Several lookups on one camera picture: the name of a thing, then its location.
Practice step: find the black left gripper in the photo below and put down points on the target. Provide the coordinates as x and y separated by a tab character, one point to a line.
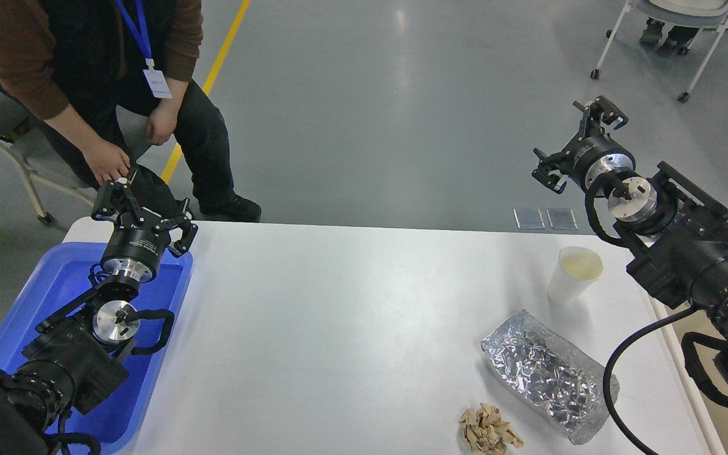
135	249

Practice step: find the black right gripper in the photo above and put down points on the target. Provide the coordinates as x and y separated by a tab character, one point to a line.
584	159

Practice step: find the white paper cup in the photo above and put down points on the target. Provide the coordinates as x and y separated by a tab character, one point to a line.
576	270

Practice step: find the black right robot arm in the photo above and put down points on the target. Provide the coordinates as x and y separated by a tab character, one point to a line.
677	233

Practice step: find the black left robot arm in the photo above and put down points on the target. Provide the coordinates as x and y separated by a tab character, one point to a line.
77	359

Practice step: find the person's right hand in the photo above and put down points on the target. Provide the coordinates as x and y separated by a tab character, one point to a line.
107	161

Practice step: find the person's left hand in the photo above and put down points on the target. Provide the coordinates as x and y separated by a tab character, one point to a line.
162	121

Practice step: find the right metal floor plate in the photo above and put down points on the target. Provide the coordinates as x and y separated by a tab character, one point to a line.
562	219

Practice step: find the metal floor plate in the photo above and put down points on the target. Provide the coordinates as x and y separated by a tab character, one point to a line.
528	219
562	219

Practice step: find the left metal floor plate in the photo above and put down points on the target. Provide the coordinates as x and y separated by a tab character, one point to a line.
528	219

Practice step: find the distant person's feet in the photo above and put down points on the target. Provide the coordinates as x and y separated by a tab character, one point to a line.
675	42

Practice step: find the seated person in black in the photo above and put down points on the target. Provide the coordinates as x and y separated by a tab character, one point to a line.
73	63

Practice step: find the blue plastic tray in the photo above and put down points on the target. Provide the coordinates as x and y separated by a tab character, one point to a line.
61	275

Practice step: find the crumpled aluminium foil tray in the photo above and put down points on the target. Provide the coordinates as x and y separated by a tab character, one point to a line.
551	375

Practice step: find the crumpled brown paper scrap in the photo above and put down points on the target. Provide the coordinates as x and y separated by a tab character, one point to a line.
484	430

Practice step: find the beige bin with white rim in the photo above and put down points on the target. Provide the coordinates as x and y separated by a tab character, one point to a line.
712	418

